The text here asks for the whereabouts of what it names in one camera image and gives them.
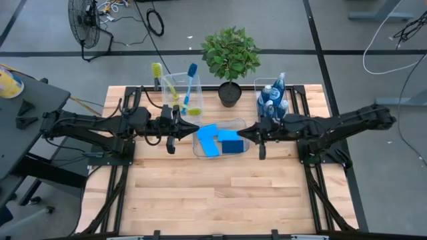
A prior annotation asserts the black aluminium table frame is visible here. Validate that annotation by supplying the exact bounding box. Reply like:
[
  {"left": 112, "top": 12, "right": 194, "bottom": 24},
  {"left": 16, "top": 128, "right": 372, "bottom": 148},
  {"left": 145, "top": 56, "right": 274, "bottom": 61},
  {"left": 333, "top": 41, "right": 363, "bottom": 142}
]
[{"left": 79, "top": 85, "right": 358, "bottom": 240}]

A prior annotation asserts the yellow cable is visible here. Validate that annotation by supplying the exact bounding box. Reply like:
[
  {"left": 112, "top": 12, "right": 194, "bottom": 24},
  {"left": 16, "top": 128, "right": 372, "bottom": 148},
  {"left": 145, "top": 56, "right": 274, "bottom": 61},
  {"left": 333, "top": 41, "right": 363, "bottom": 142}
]
[{"left": 69, "top": 95, "right": 103, "bottom": 117}]

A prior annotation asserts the white cable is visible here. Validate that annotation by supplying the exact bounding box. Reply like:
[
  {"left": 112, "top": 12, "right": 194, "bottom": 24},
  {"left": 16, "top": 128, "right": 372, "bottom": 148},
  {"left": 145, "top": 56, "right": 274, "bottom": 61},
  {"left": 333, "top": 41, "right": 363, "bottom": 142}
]
[{"left": 362, "top": 0, "right": 427, "bottom": 75}]

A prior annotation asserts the long black cable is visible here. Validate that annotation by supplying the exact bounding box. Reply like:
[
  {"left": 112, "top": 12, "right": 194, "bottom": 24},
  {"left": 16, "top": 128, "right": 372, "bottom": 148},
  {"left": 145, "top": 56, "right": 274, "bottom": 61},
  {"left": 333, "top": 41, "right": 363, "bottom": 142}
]
[{"left": 135, "top": 0, "right": 173, "bottom": 75}]

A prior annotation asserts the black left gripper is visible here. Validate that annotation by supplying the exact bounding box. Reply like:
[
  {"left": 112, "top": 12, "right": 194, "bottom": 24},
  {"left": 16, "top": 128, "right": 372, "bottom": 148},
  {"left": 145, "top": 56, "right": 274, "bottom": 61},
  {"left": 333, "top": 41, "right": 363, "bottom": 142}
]
[{"left": 146, "top": 105, "right": 200, "bottom": 155}]

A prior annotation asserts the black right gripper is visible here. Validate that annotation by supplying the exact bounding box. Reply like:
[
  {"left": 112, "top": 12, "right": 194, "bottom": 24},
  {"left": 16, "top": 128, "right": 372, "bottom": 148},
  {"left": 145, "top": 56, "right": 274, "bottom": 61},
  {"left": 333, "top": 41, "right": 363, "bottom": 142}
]
[{"left": 236, "top": 115, "right": 286, "bottom": 161}]

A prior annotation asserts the tall clear plastic bin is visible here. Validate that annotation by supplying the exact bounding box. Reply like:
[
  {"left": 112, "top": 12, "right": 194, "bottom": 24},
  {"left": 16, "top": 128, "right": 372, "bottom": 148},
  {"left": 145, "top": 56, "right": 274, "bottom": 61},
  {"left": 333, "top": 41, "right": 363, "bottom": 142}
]
[{"left": 161, "top": 72, "right": 204, "bottom": 117}]

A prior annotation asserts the black standing fan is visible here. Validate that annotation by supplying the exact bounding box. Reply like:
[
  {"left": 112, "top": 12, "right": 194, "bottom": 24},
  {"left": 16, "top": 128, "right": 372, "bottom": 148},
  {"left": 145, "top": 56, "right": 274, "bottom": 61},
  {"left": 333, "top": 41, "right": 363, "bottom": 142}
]
[{"left": 68, "top": 0, "right": 114, "bottom": 63}]

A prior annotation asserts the grey desk foot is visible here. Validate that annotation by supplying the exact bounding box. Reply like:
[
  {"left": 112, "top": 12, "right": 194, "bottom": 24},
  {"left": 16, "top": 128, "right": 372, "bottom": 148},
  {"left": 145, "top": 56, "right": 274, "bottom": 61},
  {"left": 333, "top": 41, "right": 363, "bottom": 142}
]
[
  {"left": 375, "top": 89, "right": 427, "bottom": 107},
  {"left": 348, "top": 0, "right": 414, "bottom": 21}
]

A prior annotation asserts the dark grey desk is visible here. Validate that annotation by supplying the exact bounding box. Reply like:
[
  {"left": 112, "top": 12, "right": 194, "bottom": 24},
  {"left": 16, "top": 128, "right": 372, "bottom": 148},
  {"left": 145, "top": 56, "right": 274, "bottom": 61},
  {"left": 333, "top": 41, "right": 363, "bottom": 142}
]
[{"left": 0, "top": 66, "right": 101, "bottom": 240}]

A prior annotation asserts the coiled black cable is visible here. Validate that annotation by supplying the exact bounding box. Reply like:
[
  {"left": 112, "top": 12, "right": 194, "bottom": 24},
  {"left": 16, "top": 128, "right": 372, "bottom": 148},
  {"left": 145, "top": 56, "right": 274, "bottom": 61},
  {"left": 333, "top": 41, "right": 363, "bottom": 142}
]
[{"left": 145, "top": 8, "right": 165, "bottom": 37}]

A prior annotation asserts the narrow clear plastic bin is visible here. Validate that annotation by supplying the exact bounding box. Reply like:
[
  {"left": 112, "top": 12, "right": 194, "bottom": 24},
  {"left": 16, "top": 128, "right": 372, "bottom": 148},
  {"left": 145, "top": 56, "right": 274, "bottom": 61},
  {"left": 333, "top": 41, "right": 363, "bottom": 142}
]
[{"left": 253, "top": 77, "right": 290, "bottom": 121}]

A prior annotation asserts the yellow-green dish brush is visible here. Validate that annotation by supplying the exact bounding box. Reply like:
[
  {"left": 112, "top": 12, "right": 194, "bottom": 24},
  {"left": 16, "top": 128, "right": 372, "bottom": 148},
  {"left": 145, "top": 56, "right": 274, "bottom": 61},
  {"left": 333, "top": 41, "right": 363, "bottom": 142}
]
[
  {"left": 172, "top": 102, "right": 203, "bottom": 117},
  {"left": 151, "top": 62, "right": 179, "bottom": 101}
]

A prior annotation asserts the blue dish brush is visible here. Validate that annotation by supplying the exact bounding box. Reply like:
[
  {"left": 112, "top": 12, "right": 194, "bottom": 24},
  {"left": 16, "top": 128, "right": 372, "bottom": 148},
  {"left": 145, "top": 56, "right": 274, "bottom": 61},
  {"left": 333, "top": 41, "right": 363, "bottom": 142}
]
[{"left": 180, "top": 63, "right": 199, "bottom": 116}]

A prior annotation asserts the thin black cable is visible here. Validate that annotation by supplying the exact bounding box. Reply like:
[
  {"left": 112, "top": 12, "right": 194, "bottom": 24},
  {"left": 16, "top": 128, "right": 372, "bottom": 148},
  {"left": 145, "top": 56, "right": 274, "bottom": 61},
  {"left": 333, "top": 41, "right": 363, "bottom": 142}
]
[{"left": 396, "top": 53, "right": 427, "bottom": 167}]

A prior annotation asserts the blue rectangular sponge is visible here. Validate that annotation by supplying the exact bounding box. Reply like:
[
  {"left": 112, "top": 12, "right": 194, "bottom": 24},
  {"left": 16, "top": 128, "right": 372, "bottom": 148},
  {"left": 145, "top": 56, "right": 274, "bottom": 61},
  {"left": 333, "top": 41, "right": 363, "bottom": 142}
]
[
  {"left": 222, "top": 139, "right": 245, "bottom": 155},
  {"left": 217, "top": 129, "right": 241, "bottom": 143},
  {"left": 195, "top": 123, "right": 220, "bottom": 141},
  {"left": 199, "top": 137, "right": 222, "bottom": 158}
]

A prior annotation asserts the clear bin with curved rim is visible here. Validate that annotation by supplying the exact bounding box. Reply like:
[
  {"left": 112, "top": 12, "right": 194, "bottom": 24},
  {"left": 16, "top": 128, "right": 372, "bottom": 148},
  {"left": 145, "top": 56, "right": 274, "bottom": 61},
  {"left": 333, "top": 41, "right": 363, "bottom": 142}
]
[{"left": 191, "top": 118, "right": 251, "bottom": 160}]

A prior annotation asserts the black plastic wedge part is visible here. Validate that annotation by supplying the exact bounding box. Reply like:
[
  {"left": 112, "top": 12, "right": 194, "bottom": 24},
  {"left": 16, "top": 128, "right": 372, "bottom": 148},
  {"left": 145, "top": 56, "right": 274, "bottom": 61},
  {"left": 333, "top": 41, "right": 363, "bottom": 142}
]
[
  {"left": 15, "top": 115, "right": 39, "bottom": 130},
  {"left": 17, "top": 99, "right": 36, "bottom": 117}
]

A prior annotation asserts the tangle of white cables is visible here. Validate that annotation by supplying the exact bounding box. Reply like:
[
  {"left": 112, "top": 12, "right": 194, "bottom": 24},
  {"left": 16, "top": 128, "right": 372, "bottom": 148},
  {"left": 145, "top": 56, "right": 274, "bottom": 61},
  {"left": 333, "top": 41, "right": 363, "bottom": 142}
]
[{"left": 98, "top": 0, "right": 134, "bottom": 23}]

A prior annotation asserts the green plant in black pot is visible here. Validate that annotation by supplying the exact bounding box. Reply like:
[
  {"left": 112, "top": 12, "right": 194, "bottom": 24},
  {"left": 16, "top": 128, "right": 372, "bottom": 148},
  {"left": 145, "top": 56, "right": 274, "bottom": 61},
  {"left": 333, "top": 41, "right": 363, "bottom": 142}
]
[{"left": 199, "top": 26, "right": 262, "bottom": 108}]

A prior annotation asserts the black cable bundle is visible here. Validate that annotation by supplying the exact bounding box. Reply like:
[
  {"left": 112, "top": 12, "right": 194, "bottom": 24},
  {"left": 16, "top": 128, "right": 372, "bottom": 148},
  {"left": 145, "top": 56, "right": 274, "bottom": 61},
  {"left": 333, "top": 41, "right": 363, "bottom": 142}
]
[{"left": 393, "top": 9, "right": 427, "bottom": 44}]

